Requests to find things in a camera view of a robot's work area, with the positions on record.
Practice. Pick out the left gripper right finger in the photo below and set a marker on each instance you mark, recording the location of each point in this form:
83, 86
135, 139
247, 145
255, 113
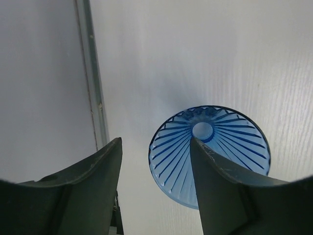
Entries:
233, 200

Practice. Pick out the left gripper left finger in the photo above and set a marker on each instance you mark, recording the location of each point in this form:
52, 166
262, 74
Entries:
77, 200

